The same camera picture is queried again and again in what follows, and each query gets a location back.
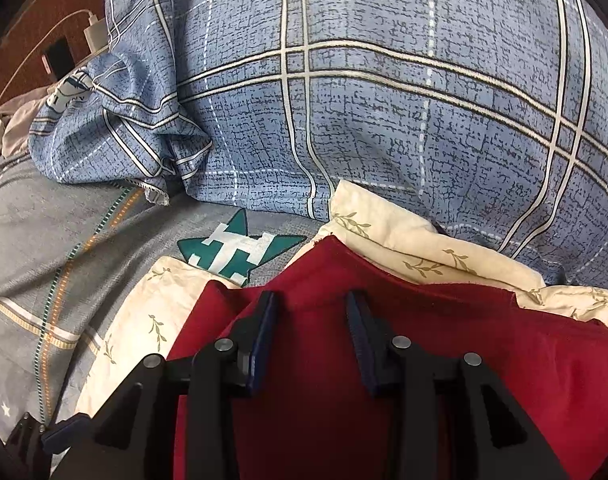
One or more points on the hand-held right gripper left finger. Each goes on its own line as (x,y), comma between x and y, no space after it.
(261,340)

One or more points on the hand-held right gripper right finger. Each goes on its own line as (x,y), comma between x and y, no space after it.
(364,340)

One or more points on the beige crumpled cloth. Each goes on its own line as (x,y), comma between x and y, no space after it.
(8,125)

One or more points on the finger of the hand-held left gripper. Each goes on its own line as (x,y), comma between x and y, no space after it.
(63,432)

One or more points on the black phone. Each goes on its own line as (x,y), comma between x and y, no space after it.
(58,57)

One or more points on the cream leaf-print cloth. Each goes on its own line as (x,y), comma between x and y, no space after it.
(434,255)

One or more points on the white charger plug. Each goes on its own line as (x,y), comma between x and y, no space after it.
(94,35)

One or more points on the blue plaid quilt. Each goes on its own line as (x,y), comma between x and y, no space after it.
(384,110)

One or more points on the red garment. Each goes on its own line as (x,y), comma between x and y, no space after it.
(309,420)

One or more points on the grey star-print bed sheet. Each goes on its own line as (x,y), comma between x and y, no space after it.
(33,240)

